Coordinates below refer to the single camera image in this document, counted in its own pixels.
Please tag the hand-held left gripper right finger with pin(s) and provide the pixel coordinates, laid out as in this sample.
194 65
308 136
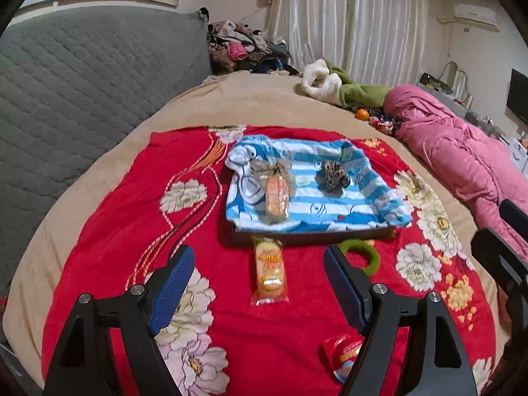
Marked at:
342 288

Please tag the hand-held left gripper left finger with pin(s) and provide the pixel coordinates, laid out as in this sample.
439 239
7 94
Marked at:
173 284

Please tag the dark wooden tray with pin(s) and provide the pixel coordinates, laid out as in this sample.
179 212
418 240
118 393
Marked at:
309 237

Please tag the yellow snack packet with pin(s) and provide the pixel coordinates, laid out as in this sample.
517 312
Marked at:
270 268

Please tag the orange snack packet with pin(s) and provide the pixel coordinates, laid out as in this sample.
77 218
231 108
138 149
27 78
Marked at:
276 198

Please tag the leopard print cloth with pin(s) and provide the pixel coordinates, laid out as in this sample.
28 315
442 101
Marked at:
332 175

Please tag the red snack packet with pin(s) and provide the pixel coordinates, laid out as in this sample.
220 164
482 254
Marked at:
336 354

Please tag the blue striped cartoon towel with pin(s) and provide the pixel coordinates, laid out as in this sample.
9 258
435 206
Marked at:
330 210

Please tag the red floral blanket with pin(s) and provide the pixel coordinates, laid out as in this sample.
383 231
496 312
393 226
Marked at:
123 214

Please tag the pink quilt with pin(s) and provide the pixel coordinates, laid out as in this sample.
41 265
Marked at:
445 140

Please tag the grey dresser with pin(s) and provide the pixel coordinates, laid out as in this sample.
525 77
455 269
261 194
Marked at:
478 117

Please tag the black television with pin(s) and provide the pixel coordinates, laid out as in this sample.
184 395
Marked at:
519 95

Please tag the tangerine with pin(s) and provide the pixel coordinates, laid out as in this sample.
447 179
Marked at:
362 114

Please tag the dresser mirror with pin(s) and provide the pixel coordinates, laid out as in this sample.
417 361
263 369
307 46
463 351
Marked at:
449 76

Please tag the black bag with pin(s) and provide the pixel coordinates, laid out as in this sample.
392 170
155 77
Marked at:
429 79

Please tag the green and white plush robe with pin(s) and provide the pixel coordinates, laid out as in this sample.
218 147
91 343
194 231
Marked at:
363 93

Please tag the grey quilted headboard cover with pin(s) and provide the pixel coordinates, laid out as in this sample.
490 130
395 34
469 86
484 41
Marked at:
82 90

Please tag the white air conditioner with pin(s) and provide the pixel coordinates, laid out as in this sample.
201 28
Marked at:
474 14

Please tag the pile of clothes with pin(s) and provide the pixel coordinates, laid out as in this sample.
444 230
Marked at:
239 49

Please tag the white curtain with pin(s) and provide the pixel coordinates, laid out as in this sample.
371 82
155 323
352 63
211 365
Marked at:
350 20

